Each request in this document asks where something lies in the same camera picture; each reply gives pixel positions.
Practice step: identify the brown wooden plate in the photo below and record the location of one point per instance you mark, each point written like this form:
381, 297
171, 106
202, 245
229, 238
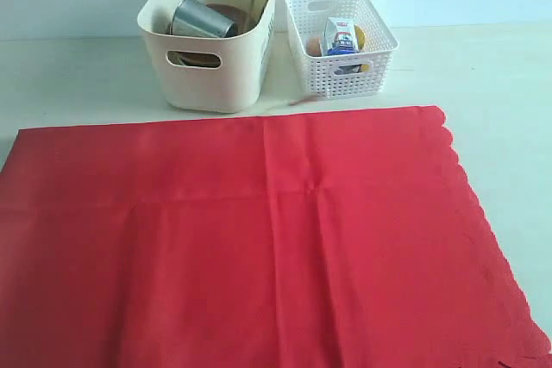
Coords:
238, 16

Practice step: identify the brown egg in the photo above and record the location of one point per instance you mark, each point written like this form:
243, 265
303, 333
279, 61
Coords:
313, 47

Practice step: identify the stainless steel cup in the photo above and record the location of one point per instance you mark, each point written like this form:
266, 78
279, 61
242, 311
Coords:
195, 19

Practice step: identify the blue white milk carton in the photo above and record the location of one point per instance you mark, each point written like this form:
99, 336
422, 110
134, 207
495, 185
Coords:
339, 37

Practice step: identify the yellow lemon with sticker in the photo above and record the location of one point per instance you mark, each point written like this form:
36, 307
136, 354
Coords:
361, 41

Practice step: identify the cream plastic bin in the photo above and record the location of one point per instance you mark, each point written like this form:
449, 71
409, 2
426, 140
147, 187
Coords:
229, 88

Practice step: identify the white perforated plastic basket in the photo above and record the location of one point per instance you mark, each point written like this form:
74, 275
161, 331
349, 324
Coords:
336, 76

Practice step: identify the red table cloth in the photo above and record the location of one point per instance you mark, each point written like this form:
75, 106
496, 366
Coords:
336, 239

